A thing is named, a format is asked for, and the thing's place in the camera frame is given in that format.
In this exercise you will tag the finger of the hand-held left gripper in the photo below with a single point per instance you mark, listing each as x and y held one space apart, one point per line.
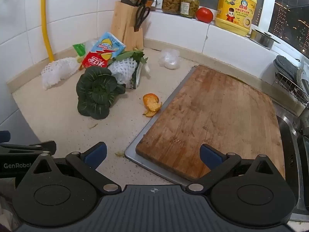
29 148
4 136

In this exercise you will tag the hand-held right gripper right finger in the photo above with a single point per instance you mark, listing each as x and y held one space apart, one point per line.
210 157

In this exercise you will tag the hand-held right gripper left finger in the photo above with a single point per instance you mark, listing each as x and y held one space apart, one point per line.
96 153

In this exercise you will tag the dark green vegetable leaf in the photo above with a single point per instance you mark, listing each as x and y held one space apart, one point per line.
96 94

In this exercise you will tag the orange peel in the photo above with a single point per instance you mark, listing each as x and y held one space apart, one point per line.
151 101

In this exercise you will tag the white foam fruit net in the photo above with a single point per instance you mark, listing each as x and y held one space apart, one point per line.
58 71
123 70

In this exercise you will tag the clear plastic bag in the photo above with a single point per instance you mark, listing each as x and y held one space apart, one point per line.
169 59

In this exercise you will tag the blue red drink carton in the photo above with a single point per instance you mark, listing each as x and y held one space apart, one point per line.
108 44

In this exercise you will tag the small vegetable scrap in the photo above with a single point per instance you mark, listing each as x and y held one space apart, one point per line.
119 153

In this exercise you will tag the metal tray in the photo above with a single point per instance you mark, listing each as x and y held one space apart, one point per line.
131 151

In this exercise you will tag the wooden cutting board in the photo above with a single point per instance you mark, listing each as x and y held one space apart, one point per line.
212 120

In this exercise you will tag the steel sink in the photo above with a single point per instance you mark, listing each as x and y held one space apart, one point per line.
289 135

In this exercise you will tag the green white paper box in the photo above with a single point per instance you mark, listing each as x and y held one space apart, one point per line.
136 77

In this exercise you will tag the clear crumpled plastic wrap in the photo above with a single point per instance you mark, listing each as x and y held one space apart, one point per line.
89 44

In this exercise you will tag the grey scouring pad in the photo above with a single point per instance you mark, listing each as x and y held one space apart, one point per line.
286 65

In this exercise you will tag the yellow pipe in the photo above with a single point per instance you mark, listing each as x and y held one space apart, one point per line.
44 17

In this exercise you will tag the stainless steel bowl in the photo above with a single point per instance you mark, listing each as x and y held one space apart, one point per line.
262 38

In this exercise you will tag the wooden knife block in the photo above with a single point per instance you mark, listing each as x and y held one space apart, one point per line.
123 24

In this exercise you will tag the red tomato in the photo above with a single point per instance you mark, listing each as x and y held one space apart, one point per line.
204 15

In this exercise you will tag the black scissors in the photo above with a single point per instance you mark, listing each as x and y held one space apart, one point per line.
142 17

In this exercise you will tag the yellow detergent bottle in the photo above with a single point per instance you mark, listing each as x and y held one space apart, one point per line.
235 7

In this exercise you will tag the labelled glass jar green pickles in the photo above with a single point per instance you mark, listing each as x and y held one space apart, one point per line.
190 4

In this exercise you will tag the orange container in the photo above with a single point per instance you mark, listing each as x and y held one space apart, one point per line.
150 3

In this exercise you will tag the window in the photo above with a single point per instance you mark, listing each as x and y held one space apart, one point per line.
289 12

